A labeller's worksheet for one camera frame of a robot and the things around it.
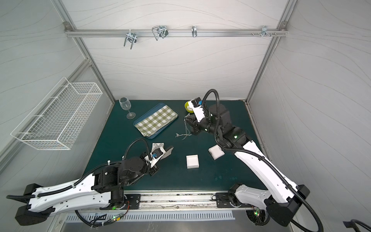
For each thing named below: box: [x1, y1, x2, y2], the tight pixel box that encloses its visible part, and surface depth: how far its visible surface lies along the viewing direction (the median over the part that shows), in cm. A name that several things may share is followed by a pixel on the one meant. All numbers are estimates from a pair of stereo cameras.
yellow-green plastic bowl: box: [184, 100, 195, 114], surface depth 113 cm
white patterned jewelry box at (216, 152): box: [208, 144, 226, 161], surface depth 93 cm
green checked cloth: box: [134, 104, 178, 137], surface depth 109 cm
